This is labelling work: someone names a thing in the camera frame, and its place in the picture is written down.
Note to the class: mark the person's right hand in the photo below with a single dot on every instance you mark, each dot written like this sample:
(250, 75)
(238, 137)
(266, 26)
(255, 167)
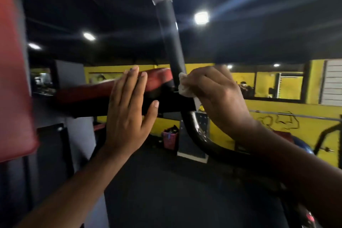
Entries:
(221, 97)

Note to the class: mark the person's left hand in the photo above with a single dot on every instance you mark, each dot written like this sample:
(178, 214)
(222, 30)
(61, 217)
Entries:
(125, 123)

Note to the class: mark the white cleaning wipe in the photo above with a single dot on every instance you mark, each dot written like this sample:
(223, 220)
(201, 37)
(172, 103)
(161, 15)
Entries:
(183, 89)

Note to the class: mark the person's right forearm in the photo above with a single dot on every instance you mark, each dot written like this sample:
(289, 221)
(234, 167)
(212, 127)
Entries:
(299, 166)

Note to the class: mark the pink plastic basket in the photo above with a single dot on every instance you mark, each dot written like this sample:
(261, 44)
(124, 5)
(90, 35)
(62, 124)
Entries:
(170, 139)

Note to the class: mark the red machine pad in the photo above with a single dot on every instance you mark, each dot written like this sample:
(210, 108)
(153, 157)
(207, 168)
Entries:
(16, 75)
(85, 93)

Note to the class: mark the dark grey cabinet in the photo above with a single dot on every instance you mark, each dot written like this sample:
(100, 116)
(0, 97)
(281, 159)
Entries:
(192, 139)

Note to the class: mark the dark framed yellow window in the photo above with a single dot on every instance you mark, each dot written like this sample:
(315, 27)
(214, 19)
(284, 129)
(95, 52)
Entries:
(291, 86)

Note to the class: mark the maroon bench pad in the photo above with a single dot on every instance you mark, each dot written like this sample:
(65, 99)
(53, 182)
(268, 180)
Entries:
(286, 135)

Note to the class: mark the chrome barbell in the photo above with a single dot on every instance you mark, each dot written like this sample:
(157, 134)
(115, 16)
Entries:
(307, 116)

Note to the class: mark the blue exercise ball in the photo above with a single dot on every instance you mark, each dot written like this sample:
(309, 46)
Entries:
(304, 145)

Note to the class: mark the black orange bench press rack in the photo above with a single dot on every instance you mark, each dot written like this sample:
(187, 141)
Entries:
(324, 134)

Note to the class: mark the black steel rack frame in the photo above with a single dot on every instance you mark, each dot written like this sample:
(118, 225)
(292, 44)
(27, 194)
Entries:
(80, 134)

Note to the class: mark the white wall notice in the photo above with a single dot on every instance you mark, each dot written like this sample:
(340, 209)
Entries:
(332, 83)

